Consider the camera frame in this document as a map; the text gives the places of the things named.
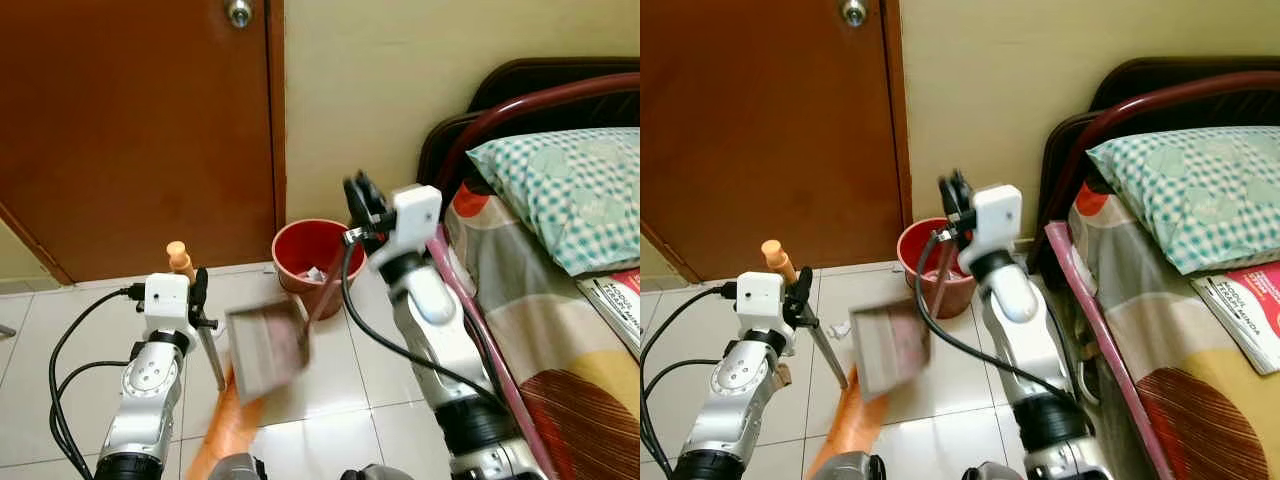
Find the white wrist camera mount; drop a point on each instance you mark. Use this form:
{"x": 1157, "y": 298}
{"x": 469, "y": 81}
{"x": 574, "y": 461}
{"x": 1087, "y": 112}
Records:
{"x": 415, "y": 220}
{"x": 758, "y": 300}
{"x": 995, "y": 220}
{"x": 166, "y": 300}

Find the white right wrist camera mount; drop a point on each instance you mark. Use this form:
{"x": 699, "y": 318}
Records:
{"x": 995, "y": 220}
{"x": 415, "y": 220}

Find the red and white magazine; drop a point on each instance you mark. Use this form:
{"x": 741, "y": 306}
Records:
{"x": 1250, "y": 310}
{"x": 618, "y": 300}

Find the white paper in bucket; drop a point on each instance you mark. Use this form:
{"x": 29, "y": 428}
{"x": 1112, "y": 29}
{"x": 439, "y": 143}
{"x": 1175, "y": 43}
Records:
{"x": 312, "y": 273}

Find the pink bed side rail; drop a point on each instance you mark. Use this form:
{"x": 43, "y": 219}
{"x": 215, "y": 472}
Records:
{"x": 1105, "y": 350}
{"x": 490, "y": 350}

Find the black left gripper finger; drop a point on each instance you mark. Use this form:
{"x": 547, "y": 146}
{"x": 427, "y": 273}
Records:
{"x": 803, "y": 282}
{"x": 813, "y": 322}
{"x": 201, "y": 282}
{"x": 212, "y": 322}

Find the silver round door knob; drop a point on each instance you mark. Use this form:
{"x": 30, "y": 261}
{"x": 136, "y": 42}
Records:
{"x": 853, "y": 11}
{"x": 238, "y": 12}

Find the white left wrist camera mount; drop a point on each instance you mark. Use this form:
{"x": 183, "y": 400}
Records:
{"x": 166, "y": 300}
{"x": 758, "y": 300}

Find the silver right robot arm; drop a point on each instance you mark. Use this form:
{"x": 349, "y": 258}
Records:
{"x": 440, "y": 340}
{"x": 1025, "y": 340}

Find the brown wooden door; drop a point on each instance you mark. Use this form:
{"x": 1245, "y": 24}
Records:
{"x": 130, "y": 130}
{"x": 760, "y": 130}

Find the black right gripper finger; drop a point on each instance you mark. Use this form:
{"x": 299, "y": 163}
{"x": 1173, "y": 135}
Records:
{"x": 945, "y": 193}
{"x": 352, "y": 195}
{"x": 962, "y": 188}
{"x": 372, "y": 190}

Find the grey left robot leg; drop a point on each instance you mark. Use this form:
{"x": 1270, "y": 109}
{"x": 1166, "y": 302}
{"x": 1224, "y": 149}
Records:
{"x": 235, "y": 468}
{"x": 850, "y": 467}

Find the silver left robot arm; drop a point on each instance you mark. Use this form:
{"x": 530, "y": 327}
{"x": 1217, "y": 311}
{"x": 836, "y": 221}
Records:
{"x": 735, "y": 395}
{"x": 145, "y": 400}

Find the patterned beige bed sheet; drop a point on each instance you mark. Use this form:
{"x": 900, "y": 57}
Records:
{"x": 1160, "y": 330}
{"x": 540, "y": 330}

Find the red plastic bucket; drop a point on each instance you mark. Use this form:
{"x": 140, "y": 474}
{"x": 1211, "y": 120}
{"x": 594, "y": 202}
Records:
{"x": 292, "y": 270}
{"x": 915, "y": 268}

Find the grey right robot leg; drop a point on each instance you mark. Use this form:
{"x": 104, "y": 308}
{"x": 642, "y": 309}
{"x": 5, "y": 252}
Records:
{"x": 993, "y": 472}
{"x": 378, "y": 473}

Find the dark brown bed headboard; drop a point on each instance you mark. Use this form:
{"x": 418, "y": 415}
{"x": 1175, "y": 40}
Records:
{"x": 520, "y": 82}
{"x": 1150, "y": 80}

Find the grey robot leg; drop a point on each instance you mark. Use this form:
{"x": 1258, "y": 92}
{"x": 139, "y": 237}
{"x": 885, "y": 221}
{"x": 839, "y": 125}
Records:
{"x": 378, "y": 473}
{"x": 235, "y": 468}
{"x": 993, "y": 472}
{"x": 850, "y": 467}

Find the green checkered pillow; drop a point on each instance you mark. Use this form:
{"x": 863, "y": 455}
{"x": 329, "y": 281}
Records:
{"x": 1190, "y": 190}
{"x": 575, "y": 190}

